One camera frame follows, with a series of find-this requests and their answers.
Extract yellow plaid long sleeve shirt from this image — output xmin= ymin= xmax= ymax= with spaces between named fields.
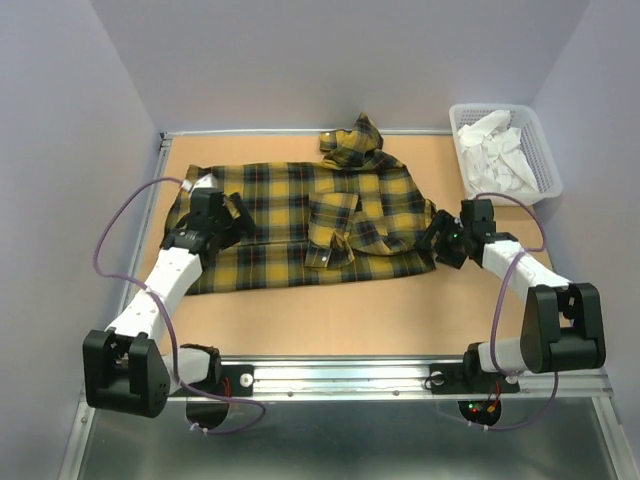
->
xmin=185 ymin=114 xmax=436 ymax=295

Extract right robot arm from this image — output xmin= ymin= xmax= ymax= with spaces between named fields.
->
xmin=415 ymin=198 xmax=606 ymax=390

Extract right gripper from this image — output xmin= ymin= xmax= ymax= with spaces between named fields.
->
xmin=412 ymin=209 xmax=471 ymax=269

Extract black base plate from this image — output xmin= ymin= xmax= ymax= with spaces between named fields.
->
xmin=197 ymin=364 xmax=255 ymax=398
xmin=424 ymin=362 xmax=520 ymax=395

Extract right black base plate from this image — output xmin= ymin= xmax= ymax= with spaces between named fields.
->
xmin=424 ymin=362 xmax=520 ymax=395

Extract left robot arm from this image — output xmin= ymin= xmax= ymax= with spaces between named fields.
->
xmin=82 ymin=187 xmax=255 ymax=418

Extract white plastic laundry basket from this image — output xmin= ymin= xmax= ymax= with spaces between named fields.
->
xmin=449 ymin=103 xmax=563 ymax=206

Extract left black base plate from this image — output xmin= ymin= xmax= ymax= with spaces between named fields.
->
xmin=197 ymin=364 xmax=255 ymax=398

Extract aluminium mounting rail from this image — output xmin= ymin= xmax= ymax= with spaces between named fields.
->
xmin=79 ymin=353 xmax=614 ymax=401

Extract white shirt in basket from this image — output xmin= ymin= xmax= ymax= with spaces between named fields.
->
xmin=457 ymin=110 xmax=539 ymax=196

